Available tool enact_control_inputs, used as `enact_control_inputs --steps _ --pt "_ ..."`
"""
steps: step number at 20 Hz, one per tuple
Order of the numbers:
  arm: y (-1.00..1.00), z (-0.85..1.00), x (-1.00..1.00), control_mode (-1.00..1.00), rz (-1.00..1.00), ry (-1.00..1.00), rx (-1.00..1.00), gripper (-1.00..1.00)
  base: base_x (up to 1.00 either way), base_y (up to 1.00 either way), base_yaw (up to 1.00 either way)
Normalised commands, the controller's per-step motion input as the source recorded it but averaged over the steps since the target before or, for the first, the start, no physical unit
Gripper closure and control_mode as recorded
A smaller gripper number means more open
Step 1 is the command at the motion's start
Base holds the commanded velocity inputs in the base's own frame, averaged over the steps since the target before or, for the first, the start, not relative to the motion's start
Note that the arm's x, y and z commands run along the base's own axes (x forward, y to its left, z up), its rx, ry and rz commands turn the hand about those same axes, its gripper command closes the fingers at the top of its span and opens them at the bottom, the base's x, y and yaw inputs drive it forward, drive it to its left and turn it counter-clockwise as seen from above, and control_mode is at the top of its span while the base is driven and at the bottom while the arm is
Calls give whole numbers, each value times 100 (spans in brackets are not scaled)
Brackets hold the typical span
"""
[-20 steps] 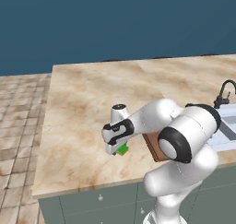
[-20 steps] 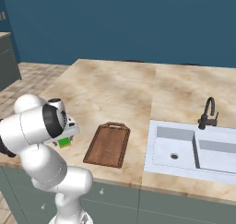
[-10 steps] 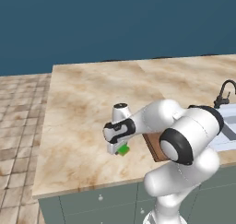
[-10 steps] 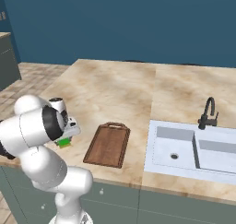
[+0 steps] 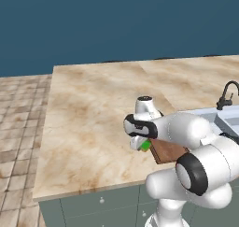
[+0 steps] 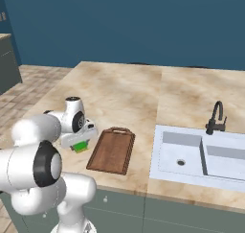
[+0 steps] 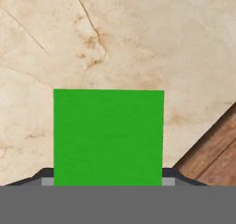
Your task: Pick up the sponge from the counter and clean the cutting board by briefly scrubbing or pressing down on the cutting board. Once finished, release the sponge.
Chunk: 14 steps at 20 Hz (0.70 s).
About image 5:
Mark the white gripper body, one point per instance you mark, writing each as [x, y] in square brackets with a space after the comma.
[136, 143]

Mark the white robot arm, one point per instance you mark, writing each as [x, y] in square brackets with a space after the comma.
[199, 162]

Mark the green sponge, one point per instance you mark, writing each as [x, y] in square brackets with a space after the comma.
[145, 145]

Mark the brown wooden cutting board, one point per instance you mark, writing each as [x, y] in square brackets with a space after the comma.
[168, 151]

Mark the grey-green cupboard door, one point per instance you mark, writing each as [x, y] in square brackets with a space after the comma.
[146, 202]

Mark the small white knob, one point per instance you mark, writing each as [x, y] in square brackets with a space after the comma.
[101, 201]
[143, 213]

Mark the grey-green drawer front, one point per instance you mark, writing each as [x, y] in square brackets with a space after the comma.
[99, 202]
[105, 219]

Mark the pale blue sink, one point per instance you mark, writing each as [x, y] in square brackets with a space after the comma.
[228, 117]

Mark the black tap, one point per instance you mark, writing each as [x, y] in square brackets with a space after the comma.
[223, 101]

